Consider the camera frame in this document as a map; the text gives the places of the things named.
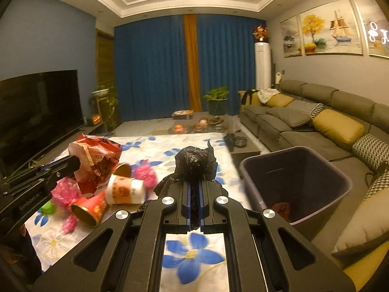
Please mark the red gold flower ornament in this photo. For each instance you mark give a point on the red gold flower ornament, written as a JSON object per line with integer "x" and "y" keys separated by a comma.
{"x": 260, "y": 33}

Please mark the large yellow cushion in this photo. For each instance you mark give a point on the large yellow cushion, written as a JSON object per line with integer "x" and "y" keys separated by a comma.
{"x": 337, "y": 127}

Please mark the red gold-lined paper cup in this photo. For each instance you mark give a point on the red gold-lined paper cup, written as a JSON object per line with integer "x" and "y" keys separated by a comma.
{"x": 97, "y": 208}

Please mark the grey sectional sofa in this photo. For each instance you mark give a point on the grey sectional sofa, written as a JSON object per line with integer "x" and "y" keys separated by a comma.
{"x": 273, "y": 123}

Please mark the potted plant dark pot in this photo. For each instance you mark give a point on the potted plant dark pot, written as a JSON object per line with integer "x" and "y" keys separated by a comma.
{"x": 218, "y": 103}

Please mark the blue curtain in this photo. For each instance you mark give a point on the blue curtain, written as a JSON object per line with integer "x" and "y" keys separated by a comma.
{"x": 149, "y": 67}
{"x": 231, "y": 67}

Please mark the green foam sleeve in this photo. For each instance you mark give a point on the green foam sleeve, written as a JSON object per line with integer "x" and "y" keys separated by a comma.
{"x": 48, "y": 208}

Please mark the grey television stand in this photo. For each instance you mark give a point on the grey television stand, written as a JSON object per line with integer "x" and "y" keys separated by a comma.
{"x": 70, "y": 142}

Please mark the houndstooth cushion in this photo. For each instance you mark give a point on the houndstooth cushion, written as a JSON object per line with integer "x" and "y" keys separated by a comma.
{"x": 380, "y": 185}
{"x": 370, "y": 150}
{"x": 308, "y": 108}

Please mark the white bowl planter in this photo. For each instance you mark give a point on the white bowl planter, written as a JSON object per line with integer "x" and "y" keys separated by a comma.
{"x": 101, "y": 92}

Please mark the black flat television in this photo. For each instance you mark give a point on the black flat television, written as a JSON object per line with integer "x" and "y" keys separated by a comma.
{"x": 36, "y": 112}

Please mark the black garment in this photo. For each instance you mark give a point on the black garment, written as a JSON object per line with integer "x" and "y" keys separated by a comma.
{"x": 247, "y": 97}

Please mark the grey plastic bin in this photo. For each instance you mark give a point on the grey plastic bin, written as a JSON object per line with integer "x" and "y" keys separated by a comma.
{"x": 304, "y": 170}

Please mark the red wrapper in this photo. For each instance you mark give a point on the red wrapper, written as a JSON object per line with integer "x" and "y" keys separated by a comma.
{"x": 281, "y": 210}

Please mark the pink plastic bag ball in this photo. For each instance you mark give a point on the pink plastic bag ball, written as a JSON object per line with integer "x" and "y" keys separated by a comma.
{"x": 145, "y": 173}

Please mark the small landscape painting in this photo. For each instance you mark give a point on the small landscape painting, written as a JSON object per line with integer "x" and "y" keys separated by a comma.
{"x": 291, "y": 38}

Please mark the red plastic bag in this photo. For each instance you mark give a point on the red plastic bag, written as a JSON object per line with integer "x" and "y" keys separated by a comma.
{"x": 97, "y": 155}

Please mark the white standing air conditioner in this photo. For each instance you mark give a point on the white standing air conditioner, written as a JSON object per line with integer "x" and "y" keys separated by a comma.
{"x": 263, "y": 67}

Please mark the orange round item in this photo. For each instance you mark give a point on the orange round item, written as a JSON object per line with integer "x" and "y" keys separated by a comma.
{"x": 179, "y": 128}

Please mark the grey cushion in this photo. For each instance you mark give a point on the grey cushion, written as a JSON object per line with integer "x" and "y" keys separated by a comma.
{"x": 291, "y": 117}

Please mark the black plastic bag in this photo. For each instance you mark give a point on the black plastic bag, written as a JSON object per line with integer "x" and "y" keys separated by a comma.
{"x": 194, "y": 161}

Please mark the glass coffee table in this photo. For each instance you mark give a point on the glass coffee table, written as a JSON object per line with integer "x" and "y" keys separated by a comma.
{"x": 152, "y": 126}

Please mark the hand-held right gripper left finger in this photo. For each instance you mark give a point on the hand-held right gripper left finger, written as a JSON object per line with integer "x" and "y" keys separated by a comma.
{"x": 188, "y": 206}

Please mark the small yellow cushion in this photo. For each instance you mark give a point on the small yellow cushion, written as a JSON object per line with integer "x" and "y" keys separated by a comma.
{"x": 281, "y": 100}

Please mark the large pink plastic bag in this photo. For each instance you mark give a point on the large pink plastic bag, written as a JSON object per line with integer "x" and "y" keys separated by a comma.
{"x": 63, "y": 193}

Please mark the flat printed box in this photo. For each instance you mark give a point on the flat printed box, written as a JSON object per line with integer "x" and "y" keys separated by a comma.
{"x": 182, "y": 115}

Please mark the tan cushion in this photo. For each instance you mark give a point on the tan cushion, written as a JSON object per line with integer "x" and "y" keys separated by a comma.
{"x": 364, "y": 225}

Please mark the white orange paper cup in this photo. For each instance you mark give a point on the white orange paper cup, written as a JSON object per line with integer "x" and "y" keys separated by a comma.
{"x": 124, "y": 190}

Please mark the orange curtain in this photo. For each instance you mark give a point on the orange curtain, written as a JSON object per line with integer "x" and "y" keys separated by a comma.
{"x": 193, "y": 67}

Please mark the trailing green plant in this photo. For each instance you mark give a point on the trailing green plant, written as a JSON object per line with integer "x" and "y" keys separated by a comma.
{"x": 111, "y": 106}

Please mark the pink toy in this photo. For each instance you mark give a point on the pink toy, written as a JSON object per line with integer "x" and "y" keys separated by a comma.
{"x": 202, "y": 123}

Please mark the glare-covered painting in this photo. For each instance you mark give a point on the glare-covered painting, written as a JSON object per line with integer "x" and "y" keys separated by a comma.
{"x": 375, "y": 27}

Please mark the dark tray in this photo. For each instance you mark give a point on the dark tray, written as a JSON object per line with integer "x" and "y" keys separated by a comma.
{"x": 218, "y": 120}

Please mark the white garment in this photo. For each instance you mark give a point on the white garment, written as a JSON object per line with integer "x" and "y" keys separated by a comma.
{"x": 267, "y": 95}

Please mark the floral tablecloth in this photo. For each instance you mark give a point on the floral tablecloth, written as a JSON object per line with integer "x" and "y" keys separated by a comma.
{"x": 146, "y": 146}

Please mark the crumpled dark bag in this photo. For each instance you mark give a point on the crumpled dark bag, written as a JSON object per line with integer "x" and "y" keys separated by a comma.
{"x": 237, "y": 142}

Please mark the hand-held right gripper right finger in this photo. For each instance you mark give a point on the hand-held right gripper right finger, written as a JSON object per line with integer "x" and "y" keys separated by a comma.
{"x": 199, "y": 206}

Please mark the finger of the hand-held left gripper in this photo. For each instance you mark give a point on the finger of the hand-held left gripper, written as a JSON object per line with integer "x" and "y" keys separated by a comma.
{"x": 65, "y": 167}
{"x": 51, "y": 165}

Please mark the sailboat tree painting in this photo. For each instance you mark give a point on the sailboat tree painting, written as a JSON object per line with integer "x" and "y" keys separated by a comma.
{"x": 331, "y": 27}

